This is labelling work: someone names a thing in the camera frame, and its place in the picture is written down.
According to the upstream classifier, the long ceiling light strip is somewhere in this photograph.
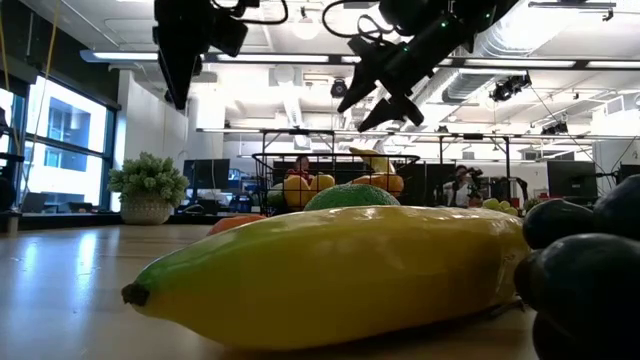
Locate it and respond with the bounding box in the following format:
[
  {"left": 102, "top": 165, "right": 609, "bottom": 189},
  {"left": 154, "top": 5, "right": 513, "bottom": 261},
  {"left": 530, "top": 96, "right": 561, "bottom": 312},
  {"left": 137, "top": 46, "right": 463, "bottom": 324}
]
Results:
[{"left": 79, "top": 48, "right": 640, "bottom": 71}]

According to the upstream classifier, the large window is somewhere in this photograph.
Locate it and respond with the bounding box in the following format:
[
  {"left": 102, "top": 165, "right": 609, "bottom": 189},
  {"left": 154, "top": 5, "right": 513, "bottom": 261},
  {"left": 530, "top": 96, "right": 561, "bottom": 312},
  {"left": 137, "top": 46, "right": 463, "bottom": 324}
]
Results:
[{"left": 0, "top": 74, "right": 119, "bottom": 212}]

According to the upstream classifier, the large yellow banana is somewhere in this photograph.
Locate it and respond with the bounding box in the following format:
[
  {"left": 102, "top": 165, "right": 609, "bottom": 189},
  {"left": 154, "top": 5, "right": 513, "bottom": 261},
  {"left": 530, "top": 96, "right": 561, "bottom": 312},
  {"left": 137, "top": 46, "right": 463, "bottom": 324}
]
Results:
[{"left": 121, "top": 204, "right": 531, "bottom": 350}]

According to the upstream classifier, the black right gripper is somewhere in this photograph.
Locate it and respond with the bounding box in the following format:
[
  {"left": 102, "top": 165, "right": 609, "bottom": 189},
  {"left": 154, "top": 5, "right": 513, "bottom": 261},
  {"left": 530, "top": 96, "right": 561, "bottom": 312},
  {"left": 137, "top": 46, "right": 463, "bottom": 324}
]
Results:
[{"left": 337, "top": 14, "right": 466, "bottom": 134}]

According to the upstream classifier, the green grape bunch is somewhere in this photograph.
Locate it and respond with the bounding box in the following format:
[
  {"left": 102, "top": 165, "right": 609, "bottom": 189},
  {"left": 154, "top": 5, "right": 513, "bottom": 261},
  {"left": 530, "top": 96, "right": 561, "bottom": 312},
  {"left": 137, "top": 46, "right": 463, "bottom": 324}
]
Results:
[{"left": 482, "top": 198, "right": 520, "bottom": 216}]

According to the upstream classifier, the person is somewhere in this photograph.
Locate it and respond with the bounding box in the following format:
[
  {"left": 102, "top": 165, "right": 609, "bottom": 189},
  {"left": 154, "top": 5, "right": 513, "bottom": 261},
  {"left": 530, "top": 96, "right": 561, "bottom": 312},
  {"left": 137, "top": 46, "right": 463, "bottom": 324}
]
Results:
[
  {"left": 287, "top": 154, "right": 316, "bottom": 180},
  {"left": 442, "top": 164, "right": 484, "bottom": 209}
]

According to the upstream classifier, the small orange tangerine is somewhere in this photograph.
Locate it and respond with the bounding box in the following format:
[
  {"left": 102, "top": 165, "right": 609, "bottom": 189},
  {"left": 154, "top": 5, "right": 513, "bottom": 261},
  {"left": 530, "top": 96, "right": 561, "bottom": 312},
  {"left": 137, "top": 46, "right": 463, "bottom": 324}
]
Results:
[{"left": 205, "top": 214, "right": 267, "bottom": 237}]

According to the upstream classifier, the black grape bunch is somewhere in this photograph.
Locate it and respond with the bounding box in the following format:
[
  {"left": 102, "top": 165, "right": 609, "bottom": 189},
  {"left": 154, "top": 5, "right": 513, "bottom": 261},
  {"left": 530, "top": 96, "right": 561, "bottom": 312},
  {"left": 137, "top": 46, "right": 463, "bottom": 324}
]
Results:
[{"left": 513, "top": 173, "right": 640, "bottom": 360}]

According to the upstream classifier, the black metal rig frame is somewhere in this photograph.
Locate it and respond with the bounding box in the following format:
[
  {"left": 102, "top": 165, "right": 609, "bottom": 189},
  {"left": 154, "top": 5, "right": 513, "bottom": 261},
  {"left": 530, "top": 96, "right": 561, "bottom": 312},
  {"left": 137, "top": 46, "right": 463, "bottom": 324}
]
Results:
[{"left": 259, "top": 128, "right": 512, "bottom": 204}]

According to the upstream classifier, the yellow lemon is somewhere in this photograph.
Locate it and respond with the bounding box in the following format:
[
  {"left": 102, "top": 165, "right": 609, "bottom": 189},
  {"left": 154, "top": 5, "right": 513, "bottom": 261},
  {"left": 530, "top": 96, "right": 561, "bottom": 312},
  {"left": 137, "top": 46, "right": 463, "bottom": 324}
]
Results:
[{"left": 309, "top": 173, "right": 336, "bottom": 193}]

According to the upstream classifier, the black track light cluster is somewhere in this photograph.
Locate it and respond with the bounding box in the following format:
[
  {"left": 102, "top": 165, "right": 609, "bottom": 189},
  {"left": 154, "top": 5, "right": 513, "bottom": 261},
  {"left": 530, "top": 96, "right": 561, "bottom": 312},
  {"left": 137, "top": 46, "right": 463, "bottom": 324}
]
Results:
[
  {"left": 488, "top": 73, "right": 533, "bottom": 104},
  {"left": 539, "top": 119, "right": 570, "bottom": 136}
]

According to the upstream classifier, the black computer monitor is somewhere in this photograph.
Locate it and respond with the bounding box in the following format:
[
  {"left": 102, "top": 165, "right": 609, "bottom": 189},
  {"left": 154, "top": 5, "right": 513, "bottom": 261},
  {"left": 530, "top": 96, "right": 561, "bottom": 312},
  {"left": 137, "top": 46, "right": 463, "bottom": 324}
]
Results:
[
  {"left": 617, "top": 162, "right": 640, "bottom": 184},
  {"left": 182, "top": 158, "right": 231, "bottom": 190},
  {"left": 546, "top": 159, "right": 599, "bottom": 201}
]

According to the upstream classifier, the small yellow banana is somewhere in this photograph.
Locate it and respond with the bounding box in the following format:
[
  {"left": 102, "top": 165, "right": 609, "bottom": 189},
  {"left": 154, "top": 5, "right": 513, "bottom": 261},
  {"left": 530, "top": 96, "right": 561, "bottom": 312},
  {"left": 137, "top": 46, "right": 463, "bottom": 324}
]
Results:
[{"left": 348, "top": 146, "right": 397, "bottom": 175}]

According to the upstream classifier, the silver ventilation duct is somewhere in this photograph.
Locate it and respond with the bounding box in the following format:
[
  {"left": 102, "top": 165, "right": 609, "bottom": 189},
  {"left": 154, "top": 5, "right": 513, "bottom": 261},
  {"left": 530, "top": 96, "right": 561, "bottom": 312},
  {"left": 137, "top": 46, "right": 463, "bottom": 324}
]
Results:
[{"left": 422, "top": 0, "right": 576, "bottom": 105}]

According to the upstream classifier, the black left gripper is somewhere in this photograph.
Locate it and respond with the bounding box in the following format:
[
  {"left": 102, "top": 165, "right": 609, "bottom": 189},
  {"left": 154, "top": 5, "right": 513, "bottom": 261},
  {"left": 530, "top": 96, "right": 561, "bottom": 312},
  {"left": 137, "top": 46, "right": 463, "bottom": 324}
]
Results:
[{"left": 152, "top": 0, "right": 211, "bottom": 111}]

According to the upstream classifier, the black wire basket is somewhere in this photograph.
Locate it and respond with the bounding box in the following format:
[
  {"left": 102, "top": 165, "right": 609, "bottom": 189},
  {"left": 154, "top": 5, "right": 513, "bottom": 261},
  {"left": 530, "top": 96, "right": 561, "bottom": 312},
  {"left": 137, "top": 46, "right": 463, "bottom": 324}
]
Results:
[{"left": 251, "top": 152, "right": 421, "bottom": 217}]

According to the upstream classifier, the green lime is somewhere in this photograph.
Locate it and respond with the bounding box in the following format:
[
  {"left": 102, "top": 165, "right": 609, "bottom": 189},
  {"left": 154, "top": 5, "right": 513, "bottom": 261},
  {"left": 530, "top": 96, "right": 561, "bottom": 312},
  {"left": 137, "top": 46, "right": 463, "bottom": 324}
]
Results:
[{"left": 304, "top": 183, "right": 401, "bottom": 211}]

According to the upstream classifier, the green potted plant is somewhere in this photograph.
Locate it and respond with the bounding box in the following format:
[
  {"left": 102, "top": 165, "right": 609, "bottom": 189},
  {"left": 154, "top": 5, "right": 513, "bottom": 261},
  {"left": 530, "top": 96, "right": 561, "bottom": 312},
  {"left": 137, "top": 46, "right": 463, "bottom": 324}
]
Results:
[{"left": 107, "top": 151, "right": 191, "bottom": 226}]

